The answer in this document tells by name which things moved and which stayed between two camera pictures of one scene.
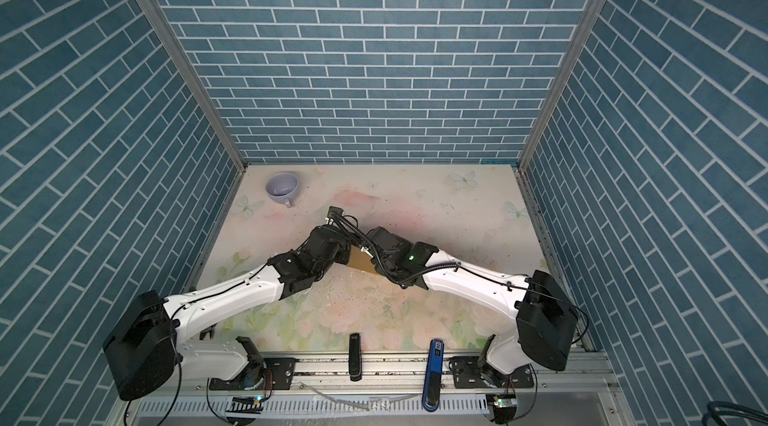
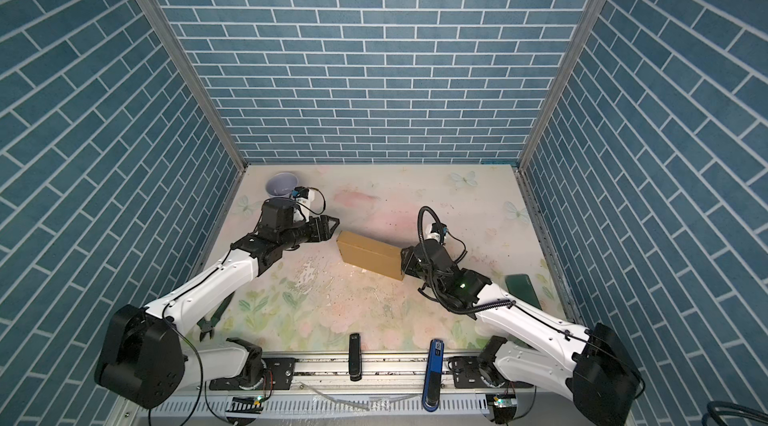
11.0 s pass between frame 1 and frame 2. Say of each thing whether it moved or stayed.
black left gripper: moved
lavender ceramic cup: stayed
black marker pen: stayed
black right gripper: moved
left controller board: stayed
